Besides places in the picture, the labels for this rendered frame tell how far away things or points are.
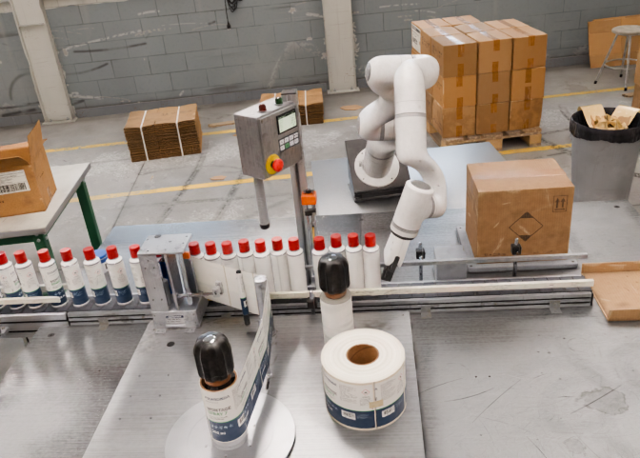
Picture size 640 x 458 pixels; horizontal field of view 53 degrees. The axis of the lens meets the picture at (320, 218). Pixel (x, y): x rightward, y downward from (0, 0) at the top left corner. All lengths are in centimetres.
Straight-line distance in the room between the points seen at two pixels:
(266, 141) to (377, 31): 556
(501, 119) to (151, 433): 427
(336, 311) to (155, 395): 52
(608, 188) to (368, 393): 308
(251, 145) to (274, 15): 540
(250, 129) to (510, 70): 373
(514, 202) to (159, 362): 119
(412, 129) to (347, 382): 76
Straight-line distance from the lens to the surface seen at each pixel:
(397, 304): 199
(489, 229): 216
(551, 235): 222
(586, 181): 434
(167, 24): 729
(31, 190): 327
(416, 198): 182
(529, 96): 543
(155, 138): 593
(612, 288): 220
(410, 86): 187
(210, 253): 199
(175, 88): 744
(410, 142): 184
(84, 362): 207
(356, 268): 195
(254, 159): 185
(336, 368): 152
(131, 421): 173
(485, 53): 522
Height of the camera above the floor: 201
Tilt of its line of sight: 27 degrees down
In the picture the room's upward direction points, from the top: 6 degrees counter-clockwise
